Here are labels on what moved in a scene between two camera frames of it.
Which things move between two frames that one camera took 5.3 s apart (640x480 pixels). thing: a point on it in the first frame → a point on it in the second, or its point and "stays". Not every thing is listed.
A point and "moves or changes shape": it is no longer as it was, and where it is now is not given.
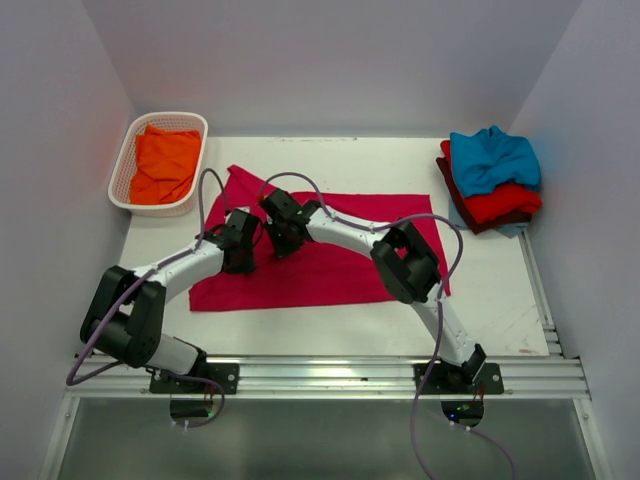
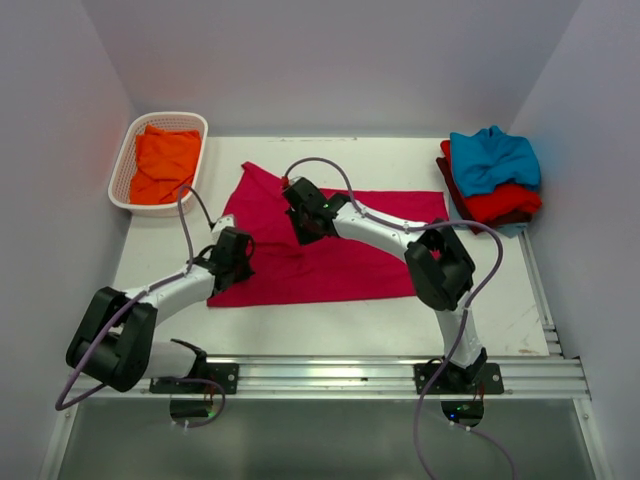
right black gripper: x=281 y=250 → x=303 y=237
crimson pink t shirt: x=322 y=270 moves or changes shape
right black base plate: x=446 y=378 stays
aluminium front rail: x=331 y=376 stays
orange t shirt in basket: x=165 y=165 stays
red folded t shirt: x=503 y=200 stays
